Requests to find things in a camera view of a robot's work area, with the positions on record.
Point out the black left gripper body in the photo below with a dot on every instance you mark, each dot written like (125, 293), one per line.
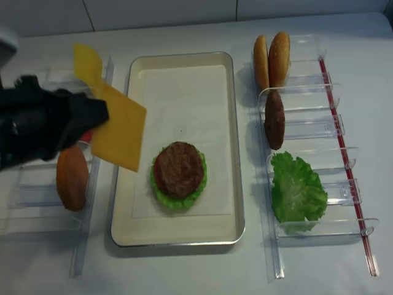
(35, 123)

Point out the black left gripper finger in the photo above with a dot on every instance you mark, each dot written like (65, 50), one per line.
(79, 114)

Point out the yellow cheese slice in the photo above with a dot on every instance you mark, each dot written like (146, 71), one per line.
(88, 67)
(119, 139)

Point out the red tomato slice in rack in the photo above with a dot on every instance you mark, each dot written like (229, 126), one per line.
(86, 137)

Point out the yellow cheese slice in rack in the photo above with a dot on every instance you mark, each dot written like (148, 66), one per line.
(88, 67)

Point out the tomato slice in stack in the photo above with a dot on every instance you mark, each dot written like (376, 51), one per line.
(157, 176)

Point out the cooked meat patty on stack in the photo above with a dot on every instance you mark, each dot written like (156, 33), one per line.
(181, 169)

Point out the lettuce leaf in stack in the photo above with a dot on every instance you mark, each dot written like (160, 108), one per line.
(176, 204)

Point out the upright meat patty in rack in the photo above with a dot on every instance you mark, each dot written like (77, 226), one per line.
(274, 120)

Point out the green lettuce leaf in rack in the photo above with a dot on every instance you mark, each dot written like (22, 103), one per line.
(298, 198)

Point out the brown bun in left rack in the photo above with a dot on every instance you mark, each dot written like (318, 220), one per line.
(72, 178)

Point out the clear acrylic left rack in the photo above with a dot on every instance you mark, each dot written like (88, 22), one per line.
(48, 202)

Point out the clear acrylic rack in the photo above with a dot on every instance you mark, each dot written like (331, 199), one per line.
(48, 202)
(311, 135)

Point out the white paper liner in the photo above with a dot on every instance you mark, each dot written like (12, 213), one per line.
(190, 105)

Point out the cream metal tray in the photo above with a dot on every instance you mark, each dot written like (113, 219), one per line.
(175, 228)

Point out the left bun half right rack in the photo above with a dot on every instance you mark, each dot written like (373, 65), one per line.
(260, 59)

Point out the bun half rack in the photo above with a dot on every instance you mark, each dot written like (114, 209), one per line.
(260, 59)
(279, 59)

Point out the clear acrylic right rack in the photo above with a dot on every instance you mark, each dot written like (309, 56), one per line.
(311, 135)

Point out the red rail strip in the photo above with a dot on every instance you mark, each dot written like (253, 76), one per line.
(370, 258)

